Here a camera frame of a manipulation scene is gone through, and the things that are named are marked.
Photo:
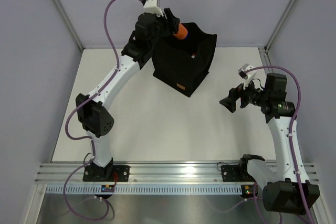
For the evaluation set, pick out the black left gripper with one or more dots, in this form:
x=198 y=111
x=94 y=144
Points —
x=172 y=21

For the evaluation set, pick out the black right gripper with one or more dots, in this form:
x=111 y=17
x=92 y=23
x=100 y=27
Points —
x=230 y=102

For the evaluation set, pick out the orange bottle blue cap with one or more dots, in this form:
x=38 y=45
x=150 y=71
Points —
x=181 y=33

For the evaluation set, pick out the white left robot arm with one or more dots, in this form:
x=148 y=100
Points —
x=93 y=109

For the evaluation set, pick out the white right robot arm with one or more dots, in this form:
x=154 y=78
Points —
x=288 y=189

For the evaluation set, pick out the black canvas bag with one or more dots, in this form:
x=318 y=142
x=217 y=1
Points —
x=174 y=65

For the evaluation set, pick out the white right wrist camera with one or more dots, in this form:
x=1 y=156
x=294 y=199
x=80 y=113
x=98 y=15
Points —
x=248 y=73

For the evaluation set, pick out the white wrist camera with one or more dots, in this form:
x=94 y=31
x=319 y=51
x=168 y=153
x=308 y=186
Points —
x=153 y=7
x=248 y=73

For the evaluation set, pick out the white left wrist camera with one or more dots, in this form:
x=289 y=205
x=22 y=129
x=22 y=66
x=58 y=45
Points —
x=153 y=7

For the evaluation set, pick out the aluminium frame post right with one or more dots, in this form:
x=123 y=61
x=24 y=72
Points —
x=285 y=14

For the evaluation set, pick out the aluminium frame post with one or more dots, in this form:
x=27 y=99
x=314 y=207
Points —
x=285 y=14
x=67 y=22

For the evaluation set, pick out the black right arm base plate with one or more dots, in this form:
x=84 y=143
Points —
x=233 y=173

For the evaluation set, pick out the white slotted cable duct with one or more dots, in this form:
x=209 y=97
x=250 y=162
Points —
x=146 y=189

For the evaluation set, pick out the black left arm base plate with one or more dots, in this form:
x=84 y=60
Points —
x=111 y=173

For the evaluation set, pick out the aluminium frame post left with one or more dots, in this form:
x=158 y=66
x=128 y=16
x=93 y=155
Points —
x=67 y=22

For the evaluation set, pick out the aluminium rail front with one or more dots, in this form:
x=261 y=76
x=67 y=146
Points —
x=139 y=173

